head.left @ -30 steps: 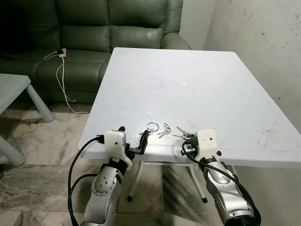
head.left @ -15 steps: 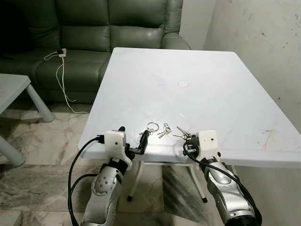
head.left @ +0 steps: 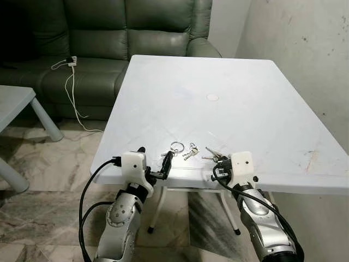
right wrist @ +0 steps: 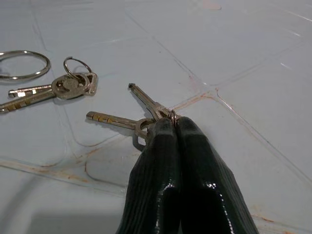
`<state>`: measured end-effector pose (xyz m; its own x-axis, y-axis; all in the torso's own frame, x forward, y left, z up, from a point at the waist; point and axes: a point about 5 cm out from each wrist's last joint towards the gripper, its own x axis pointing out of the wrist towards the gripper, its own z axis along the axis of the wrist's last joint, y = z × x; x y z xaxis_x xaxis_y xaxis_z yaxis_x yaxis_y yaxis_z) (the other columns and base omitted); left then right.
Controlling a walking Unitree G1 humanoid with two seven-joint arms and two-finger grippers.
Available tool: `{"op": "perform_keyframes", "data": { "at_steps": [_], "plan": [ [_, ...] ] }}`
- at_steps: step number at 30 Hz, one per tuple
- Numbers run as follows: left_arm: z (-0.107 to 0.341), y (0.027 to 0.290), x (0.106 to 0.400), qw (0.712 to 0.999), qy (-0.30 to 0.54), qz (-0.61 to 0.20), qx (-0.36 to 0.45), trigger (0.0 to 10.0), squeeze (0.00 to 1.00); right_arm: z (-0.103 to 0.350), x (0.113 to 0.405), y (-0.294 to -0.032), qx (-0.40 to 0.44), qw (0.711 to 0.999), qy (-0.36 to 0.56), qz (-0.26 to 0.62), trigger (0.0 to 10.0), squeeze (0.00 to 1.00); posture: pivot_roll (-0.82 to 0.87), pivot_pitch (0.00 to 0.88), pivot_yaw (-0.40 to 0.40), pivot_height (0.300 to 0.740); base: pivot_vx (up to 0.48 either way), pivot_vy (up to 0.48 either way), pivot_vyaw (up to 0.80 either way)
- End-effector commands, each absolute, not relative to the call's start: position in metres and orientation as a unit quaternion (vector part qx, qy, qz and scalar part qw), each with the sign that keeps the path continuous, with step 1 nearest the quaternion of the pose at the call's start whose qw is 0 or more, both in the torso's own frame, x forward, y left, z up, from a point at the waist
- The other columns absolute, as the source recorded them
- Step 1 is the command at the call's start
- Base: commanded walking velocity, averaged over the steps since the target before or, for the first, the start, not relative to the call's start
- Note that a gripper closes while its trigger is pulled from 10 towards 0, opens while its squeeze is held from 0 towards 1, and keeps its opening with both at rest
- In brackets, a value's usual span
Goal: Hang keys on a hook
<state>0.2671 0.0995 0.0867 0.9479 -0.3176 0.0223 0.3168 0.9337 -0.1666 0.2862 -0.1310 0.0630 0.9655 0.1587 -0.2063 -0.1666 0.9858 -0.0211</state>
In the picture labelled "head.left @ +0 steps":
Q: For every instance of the small silver keys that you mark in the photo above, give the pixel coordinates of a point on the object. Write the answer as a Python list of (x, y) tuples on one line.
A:
[(188, 155)]

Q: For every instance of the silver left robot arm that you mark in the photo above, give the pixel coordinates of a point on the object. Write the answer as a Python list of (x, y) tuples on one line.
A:
[(122, 218)]

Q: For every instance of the white plastic table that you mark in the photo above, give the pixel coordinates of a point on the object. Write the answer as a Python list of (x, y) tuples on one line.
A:
[(229, 125)]

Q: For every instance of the round white table cap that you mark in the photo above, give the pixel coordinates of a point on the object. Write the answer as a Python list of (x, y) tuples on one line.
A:
[(212, 97)]

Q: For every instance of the white power strip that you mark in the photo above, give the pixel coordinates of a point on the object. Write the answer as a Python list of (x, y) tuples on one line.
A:
[(72, 62)]

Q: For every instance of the dark green leather sofa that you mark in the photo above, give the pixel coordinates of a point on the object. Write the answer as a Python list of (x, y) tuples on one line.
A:
[(98, 33)]

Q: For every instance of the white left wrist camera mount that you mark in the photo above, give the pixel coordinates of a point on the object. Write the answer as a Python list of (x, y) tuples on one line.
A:
[(133, 164)]

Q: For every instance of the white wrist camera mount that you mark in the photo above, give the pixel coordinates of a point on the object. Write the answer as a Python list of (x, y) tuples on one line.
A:
[(242, 166), (133, 164)]

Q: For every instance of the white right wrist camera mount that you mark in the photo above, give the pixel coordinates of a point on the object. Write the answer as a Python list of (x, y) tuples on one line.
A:
[(242, 166)]

